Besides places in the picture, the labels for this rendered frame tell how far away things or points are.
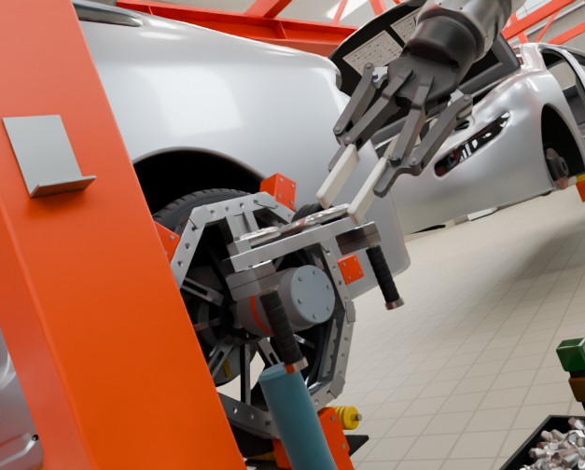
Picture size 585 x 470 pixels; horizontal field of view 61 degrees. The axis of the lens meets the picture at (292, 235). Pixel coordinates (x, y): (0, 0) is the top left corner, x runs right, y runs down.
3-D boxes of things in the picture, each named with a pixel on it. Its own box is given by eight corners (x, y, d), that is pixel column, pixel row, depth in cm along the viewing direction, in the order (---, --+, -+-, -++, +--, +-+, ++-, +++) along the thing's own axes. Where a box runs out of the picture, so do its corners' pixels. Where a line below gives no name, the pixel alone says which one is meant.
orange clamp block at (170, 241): (165, 245, 110) (130, 225, 106) (182, 236, 105) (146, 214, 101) (154, 272, 107) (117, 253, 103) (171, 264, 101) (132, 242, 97)
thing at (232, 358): (272, 340, 149) (219, 249, 146) (288, 338, 143) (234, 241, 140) (195, 410, 127) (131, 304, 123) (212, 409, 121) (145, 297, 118)
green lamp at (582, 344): (570, 363, 79) (561, 339, 80) (597, 360, 77) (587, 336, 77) (564, 373, 77) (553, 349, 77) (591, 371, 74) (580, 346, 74)
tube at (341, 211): (303, 237, 130) (289, 200, 130) (358, 214, 116) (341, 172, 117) (255, 254, 118) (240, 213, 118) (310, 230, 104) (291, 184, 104)
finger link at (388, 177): (398, 157, 53) (423, 167, 52) (374, 194, 52) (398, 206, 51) (396, 149, 52) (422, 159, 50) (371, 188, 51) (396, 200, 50)
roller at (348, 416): (294, 423, 145) (287, 405, 145) (370, 422, 124) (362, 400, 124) (281, 434, 140) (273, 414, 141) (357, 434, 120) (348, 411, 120)
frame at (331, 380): (361, 368, 138) (291, 188, 141) (379, 366, 134) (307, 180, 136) (207, 480, 100) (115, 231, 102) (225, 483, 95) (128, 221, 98)
